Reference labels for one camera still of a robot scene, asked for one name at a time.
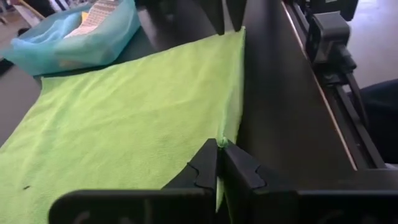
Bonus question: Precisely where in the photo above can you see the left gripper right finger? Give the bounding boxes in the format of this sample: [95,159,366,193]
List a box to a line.
[219,141,398,224]

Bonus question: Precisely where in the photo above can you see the dark blue rounded object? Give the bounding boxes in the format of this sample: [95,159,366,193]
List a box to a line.
[359,79,398,164]

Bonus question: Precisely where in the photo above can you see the green microfiber towel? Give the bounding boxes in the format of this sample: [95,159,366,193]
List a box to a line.
[0,26,246,224]

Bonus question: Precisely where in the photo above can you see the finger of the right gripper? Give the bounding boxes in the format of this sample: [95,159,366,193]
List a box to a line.
[198,0,225,35]
[226,0,248,32]

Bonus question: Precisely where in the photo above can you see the black table edge camera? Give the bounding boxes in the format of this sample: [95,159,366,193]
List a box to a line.
[306,11,358,85]

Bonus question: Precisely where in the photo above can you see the teal plastic bin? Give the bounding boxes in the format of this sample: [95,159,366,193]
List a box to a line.
[1,0,141,77]

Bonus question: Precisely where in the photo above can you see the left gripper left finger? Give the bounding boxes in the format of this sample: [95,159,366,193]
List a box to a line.
[48,138,220,224]

